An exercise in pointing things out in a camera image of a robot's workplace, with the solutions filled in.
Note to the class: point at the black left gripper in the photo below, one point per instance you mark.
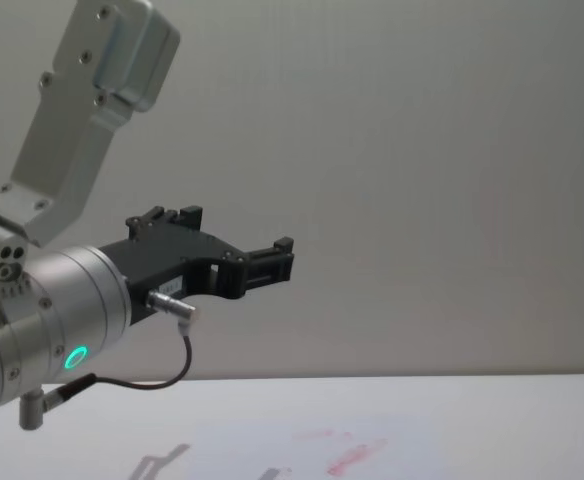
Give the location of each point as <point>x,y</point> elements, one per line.
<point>162,262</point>

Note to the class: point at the silver and grey left robot arm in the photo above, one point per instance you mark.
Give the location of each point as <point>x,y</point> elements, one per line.
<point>72,290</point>

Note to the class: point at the white table cloth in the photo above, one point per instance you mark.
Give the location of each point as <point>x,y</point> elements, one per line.
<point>422,415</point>

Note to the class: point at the plain pale wall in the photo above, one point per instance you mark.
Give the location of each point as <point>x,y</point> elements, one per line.
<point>422,150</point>

